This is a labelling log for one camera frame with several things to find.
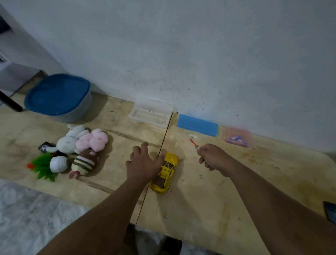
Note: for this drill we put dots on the brown striped plush toy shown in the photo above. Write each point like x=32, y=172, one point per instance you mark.
x=84, y=163

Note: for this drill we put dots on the blue flat box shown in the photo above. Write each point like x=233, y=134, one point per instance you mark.
x=198, y=125

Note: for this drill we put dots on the person's left hand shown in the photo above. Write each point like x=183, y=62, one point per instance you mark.
x=143, y=166

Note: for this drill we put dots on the person's left middle finger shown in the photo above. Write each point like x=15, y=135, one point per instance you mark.
x=145, y=149

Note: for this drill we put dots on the black rod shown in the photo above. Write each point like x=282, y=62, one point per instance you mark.
x=10, y=102

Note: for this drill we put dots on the red screwdriver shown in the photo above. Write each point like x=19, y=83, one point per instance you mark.
x=193, y=143

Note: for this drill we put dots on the black tag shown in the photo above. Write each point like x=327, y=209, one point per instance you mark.
x=45, y=147

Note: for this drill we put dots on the person's left forearm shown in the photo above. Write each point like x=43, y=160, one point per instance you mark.
x=105, y=218

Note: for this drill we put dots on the green leafy plush toy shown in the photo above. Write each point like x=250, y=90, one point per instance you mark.
x=43, y=166

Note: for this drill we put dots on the person's right fingers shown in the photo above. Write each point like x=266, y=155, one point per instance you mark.
x=205, y=157

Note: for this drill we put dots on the person's left little finger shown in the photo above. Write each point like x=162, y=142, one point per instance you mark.
x=128, y=165

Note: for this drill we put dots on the person's left thumb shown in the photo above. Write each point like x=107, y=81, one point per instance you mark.
x=161, y=157

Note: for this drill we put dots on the grey round container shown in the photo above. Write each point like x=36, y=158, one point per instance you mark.
x=78, y=111

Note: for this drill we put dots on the dark flat object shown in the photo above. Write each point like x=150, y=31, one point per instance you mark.
x=330, y=211

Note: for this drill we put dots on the person's right forearm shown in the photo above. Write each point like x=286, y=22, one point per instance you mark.
x=278, y=210

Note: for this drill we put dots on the small white plush toy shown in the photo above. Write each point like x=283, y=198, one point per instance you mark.
x=58, y=164

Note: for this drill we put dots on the person's right hand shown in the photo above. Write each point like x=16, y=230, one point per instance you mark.
x=215, y=159

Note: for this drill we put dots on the black clothing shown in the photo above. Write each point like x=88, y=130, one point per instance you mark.
x=168, y=245

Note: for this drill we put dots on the clear plastic case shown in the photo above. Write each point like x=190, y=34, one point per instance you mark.
x=151, y=113

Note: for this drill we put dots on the grey shelf unit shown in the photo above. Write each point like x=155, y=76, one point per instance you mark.
x=18, y=71

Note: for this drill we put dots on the white bunny plush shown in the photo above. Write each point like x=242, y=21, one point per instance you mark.
x=67, y=143

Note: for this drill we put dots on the pink plush toy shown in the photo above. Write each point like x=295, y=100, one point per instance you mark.
x=91, y=140

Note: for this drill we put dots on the yellow toy car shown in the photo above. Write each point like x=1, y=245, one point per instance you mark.
x=168, y=170

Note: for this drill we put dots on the blue round lid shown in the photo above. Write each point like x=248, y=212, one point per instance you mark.
x=57, y=94

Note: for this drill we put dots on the pink transparent box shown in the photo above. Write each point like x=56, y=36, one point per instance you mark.
x=238, y=136

